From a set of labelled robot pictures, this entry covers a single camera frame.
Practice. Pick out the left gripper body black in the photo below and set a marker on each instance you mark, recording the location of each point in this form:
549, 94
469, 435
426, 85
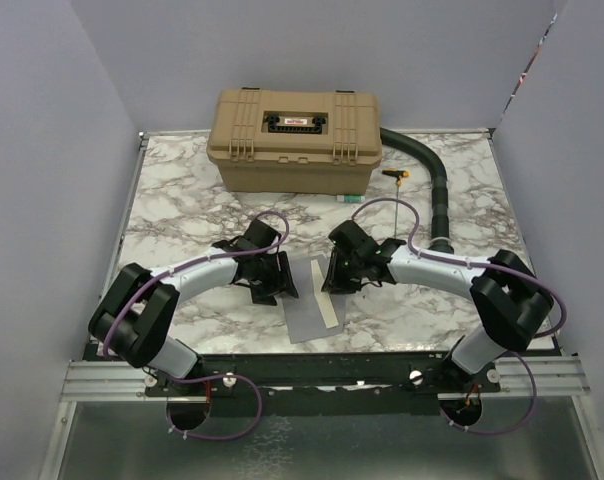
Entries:
267, 269

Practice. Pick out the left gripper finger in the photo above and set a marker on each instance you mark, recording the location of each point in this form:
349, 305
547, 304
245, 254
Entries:
262, 296
285, 279

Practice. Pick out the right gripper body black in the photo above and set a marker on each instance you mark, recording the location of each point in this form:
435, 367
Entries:
349, 275

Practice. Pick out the grey envelope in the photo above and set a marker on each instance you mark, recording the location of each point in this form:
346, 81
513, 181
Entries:
303, 319

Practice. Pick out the green white glue stick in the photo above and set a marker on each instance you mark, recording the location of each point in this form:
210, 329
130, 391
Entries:
350, 199

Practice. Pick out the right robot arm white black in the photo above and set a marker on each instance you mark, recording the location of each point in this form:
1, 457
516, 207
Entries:
509, 300

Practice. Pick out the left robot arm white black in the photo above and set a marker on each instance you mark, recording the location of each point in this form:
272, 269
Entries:
133, 319

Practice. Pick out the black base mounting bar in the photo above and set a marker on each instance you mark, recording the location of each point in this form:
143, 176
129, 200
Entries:
239, 385

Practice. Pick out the tan plastic tool case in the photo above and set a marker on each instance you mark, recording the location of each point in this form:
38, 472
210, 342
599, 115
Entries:
295, 142

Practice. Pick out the aluminium frame rail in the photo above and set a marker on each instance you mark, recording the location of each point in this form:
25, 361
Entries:
181, 207

